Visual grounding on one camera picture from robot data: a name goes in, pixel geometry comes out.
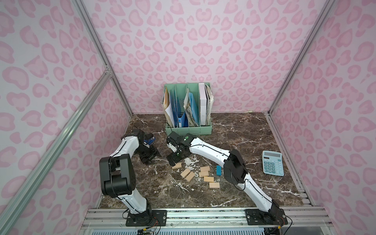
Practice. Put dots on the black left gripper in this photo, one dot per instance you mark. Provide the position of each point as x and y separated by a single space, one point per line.
150 154

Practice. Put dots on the natural wooden rectangular block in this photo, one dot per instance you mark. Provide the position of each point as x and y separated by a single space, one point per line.
178 165

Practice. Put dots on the small teal rectangular block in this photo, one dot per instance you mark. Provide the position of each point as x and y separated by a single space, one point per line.
218 170

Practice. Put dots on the mint green file organizer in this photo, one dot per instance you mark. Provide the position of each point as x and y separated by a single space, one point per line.
188 129

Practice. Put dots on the teal desk calculator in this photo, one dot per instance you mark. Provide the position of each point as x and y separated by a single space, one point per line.
272 163

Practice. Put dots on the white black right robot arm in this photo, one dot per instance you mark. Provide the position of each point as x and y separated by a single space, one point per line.
234 168

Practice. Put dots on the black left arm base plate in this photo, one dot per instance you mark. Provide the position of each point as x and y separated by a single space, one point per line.
147 218

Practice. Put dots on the aluminium front rail frame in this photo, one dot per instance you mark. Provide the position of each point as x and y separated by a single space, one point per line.
209 221

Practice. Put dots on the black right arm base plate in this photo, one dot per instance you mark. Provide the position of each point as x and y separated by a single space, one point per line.
258 217

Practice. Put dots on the papers and folders stack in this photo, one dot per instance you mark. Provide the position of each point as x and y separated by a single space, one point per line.
188 104

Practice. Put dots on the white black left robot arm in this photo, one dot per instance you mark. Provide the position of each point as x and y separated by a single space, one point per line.
117 175

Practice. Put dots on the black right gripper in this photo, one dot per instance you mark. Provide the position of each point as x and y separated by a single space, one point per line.
176 153

